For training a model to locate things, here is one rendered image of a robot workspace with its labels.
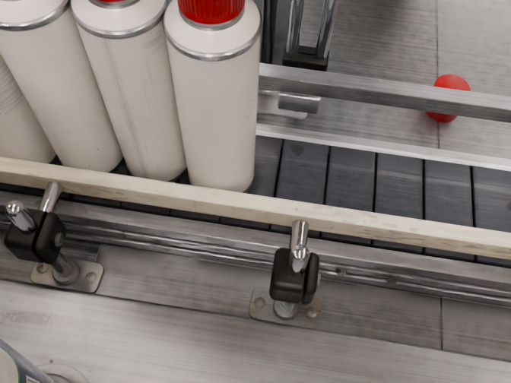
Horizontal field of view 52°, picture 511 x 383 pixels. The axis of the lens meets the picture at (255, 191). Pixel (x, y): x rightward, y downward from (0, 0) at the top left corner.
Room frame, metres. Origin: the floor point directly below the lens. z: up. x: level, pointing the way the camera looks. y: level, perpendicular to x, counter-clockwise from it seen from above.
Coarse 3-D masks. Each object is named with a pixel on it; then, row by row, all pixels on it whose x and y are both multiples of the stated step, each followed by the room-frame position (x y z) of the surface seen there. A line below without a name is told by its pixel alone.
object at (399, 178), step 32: (256, 160) 0.23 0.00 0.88; (288, 160) 0.23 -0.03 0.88; (320, 160) 0.23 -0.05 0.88; (352, 160) 0.23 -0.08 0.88; (384, 160) 0.23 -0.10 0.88; (416, 160) 0.23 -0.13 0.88; (32, 192) 0.19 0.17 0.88; (64, 192) 0.19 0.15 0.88; (256, 192) 0.20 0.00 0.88; (288, 192) 0.20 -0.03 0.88; (320, 192) 0.20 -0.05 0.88; (352, 192) 0.20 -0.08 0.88; (384, 192) 0.20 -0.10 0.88; (416, 192) 0.21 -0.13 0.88; (448, 192) 0.21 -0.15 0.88; (480, 192) 0.21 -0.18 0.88; (224, 224) 0.18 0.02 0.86; (256, 224) 0.17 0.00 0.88; (480, 224) 0.18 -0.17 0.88; (448, 256) 0.15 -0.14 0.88; (480, 256) 0.15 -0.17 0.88
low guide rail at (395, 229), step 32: (0, 160) 0.19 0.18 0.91; (96, 192) 0.18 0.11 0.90; (128, 192) 0.17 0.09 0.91; (160, 192) 0.17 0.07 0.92; (192, 192) 0.17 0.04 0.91; (224, 192) 0.18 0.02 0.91; (288, 224) 0.16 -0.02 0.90; (320, 224) 0.16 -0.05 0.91; (352, 224) 0.16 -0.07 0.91; (384, 224) 0.16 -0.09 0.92; (416, 224) 0.16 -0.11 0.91; (448, 224) 0.16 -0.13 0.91
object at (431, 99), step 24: (264, 72) 0.25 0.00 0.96; (288, 72) 0.25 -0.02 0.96; (312, 72) 0.25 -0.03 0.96; (336, 96) 0.24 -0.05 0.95; (360, 96) 0.24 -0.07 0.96; (384, 96) 0.23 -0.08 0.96; (408, 96) 0.23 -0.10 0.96; (432, 96) 0.23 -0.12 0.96; (456, 96) 0.23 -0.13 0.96; (480, 96) 0.24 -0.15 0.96; (504, 120) 0.23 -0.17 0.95
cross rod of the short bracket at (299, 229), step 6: (294, 222) 0.16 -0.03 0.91; (300, 222) 0.16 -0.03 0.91; (306, 222) 0.16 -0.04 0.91; (294, 228) 0.15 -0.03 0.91; (300, 228) 0.15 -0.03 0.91; (306, 228) 0.16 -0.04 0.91; (294, 234) 0.15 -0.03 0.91; (300, 234) 0.15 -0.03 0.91; (306, 234) 0.15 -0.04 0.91; (294, 240) 0.15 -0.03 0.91; (300, 240) 0.15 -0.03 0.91; (306, 240) 0.15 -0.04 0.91
